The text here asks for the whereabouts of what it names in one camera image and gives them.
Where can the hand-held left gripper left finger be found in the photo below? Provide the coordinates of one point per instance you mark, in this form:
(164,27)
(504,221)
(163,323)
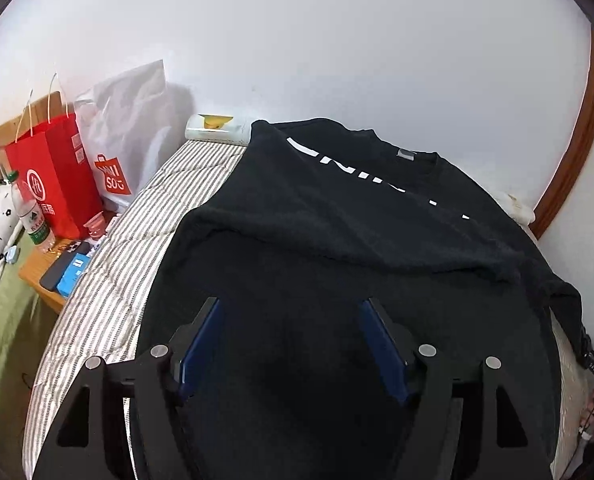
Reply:
(201,345)

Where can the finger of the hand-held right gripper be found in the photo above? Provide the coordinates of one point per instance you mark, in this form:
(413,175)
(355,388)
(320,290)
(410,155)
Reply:
(588,355)

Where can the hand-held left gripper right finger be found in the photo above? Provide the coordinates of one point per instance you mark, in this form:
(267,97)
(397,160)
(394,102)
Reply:
(384,350)

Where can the black sweatshirt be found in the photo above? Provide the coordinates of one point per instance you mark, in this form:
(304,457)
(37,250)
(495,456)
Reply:
(327,235)

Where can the striped bed mattress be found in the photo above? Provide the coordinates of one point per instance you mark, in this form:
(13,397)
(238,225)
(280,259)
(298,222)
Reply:
(127,240)

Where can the blue box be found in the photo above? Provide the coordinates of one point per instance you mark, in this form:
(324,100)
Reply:
(74,275)

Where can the pink cup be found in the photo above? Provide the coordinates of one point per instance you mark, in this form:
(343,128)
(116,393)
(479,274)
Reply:
(96,227)

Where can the black phone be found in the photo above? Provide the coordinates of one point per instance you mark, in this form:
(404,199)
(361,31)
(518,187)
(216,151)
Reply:
(57,270)

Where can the wooden nightstand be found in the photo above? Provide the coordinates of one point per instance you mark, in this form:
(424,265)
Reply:
(34,270)

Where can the clear water bottle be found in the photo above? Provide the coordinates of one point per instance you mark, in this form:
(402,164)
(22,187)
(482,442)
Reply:
(33,215)

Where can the white plastic shopping bag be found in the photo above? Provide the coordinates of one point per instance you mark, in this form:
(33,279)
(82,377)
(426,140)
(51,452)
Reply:
(127,120)

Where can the red paper bag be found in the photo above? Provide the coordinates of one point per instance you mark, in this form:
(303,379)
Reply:
(52,160)

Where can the brown wooden door frame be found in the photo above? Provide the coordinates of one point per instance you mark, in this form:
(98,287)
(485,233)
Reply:
(587,125)

